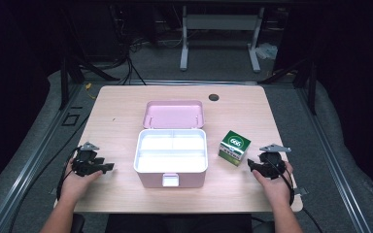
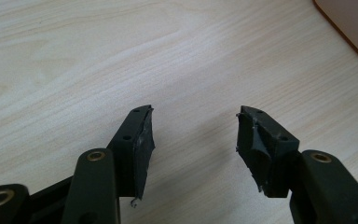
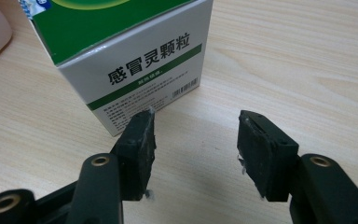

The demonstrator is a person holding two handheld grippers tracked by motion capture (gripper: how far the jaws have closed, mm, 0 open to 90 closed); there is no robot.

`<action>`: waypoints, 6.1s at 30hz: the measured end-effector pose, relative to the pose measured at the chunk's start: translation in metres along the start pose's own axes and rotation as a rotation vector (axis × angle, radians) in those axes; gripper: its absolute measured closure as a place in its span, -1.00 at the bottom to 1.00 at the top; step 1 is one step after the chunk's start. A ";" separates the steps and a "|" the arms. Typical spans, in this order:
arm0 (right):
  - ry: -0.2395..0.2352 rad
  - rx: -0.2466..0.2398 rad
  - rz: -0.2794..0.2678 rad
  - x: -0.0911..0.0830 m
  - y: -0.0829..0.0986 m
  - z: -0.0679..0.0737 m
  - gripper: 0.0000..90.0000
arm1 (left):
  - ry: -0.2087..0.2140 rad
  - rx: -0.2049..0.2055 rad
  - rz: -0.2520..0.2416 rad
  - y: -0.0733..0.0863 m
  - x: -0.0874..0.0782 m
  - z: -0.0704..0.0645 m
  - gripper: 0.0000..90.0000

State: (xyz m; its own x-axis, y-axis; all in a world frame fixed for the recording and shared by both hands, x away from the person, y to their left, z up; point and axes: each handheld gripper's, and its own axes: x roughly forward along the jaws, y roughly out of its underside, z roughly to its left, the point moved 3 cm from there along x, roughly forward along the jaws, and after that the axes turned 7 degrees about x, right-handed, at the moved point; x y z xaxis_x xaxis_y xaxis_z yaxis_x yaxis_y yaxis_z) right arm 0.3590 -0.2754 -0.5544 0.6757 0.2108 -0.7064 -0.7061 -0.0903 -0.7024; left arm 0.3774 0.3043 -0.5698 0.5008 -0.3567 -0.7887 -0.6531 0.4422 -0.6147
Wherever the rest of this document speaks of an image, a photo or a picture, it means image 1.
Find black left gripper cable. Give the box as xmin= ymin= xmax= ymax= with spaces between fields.
xmin=55 ymin=146 xmax=83 ymax=202

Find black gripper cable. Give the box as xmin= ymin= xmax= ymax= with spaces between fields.
xmin=55 ymin=146 xmax=83 ymax=202
xmin=264 ymin=157 xmax=323 ymax=233

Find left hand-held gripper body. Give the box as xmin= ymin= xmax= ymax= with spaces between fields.
xmin=72 ymin=141 xmax=107 ymax=178

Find yellow cable connector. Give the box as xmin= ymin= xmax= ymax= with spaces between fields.
xmin=84 ymin=83 xmax=97 ymax=100

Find white plastic bag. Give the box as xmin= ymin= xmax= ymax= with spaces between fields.
xmin=255 ymin=42 xmax=279 ymax=61

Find person's right hand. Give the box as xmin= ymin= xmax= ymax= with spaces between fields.
xmin=251 ymin=160 xmax=295 ymax=206

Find black stand legs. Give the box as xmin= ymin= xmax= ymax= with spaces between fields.
xmin=59 ymin=55 xmax=121 ymax=112
xmin=257 ymin=57 xmax=319 ymax=116

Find bundle of black floor cables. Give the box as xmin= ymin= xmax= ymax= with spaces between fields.
xmin=108 ymin=30 xmax=148 ymax=86

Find person's left hand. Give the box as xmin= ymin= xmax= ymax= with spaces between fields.
xmin=60 ymin=157 xmax=104 ymax=204

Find person's dark clothing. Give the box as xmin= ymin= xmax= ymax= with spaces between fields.
xmin=104 ymin=213 xmax=253 ymax=233

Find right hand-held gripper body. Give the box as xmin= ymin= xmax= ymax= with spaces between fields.
xmin=256 ymin=143 xmax=292 ymax=181

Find grey metal stand frame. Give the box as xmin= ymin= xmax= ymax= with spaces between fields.
xmin=179 ymin=5 xmax=266 ymax=73

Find grey metal floor rail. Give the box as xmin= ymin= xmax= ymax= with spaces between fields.
xmin=294 ymin=86 xmax=373 ymax=233
xmin=0 ymin=83 xmax=90 ymax=233

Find pink storage box with lid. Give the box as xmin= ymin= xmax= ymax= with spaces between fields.
xmin=133 ymin=99 xmax=209 ymax=189

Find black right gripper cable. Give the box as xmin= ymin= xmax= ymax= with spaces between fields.
xmin=264 ymin=157 xmax=323 ymax=233

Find grey metal table bracket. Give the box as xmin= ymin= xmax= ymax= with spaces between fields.
xmin=292 ymin=186 xmax=310 ymax=197

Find green and white carton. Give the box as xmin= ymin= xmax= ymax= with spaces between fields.
xmin=218 ymin=129 xmax=253 ymax=168

